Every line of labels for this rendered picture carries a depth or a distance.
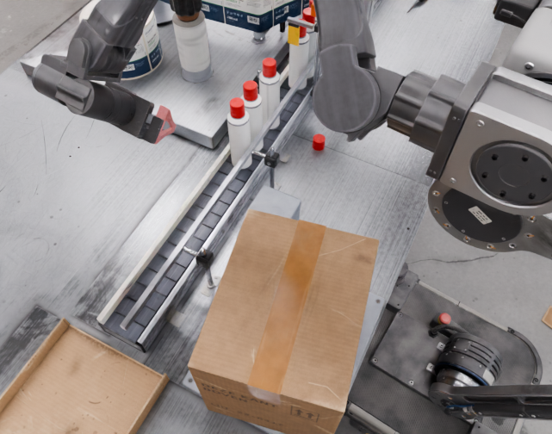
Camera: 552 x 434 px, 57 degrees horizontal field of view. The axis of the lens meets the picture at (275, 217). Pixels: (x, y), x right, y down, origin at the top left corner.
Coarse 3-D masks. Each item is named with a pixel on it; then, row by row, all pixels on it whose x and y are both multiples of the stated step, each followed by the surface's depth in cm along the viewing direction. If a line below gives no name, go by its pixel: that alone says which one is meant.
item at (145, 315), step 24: (288, 120) 137; (264, 144) 132; (192, 216) 119; (216, 216) 119; (168, 240) 115; (192, 240) 115; (144, 288) 109; (168, 288) 109; (120, 312) 106; (144, 312) 106
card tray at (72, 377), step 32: (64, 320) 106; (64, 352) 106; (96, 352) 106; (32, 384) 102; (64, 384) 102; (96, 384) 102; (128, 384) 102; (160, 384) 99; (0, 416) 99; (32, 416) 99; (64, 416) 99; (96, 416) 99; (128, 416) 99
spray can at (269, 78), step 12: (264, 60) 119; (264, 72) 120; (276, 72) 122; (264, 84) 122; (276, 84) 122; (264, 96) 125; (276, 96) 126; (264, 108) 128; (264, 120) 132; (276, 120) 132
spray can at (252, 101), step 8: (248, 88) 114; (256, 88) 114; (248, 96) 115; (256, 96) 116; (248, 104) 117; (256, 104) 117; (248, 112) 118; (256, 112) 118; (256, 120) 120; (256, 128) 123
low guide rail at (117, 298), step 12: (228, 144) 127; (216, 168) 124; (204, 180) 121; (192, 192) 119; (192, 204) 119; (180, 216) 116; (168, 228) 113; (156, 240) 111; (156, 252) 111; (144, 264) 108; (132, 276) 106; (120, 288) 105; (120, 300) 105; (108, 312) 102
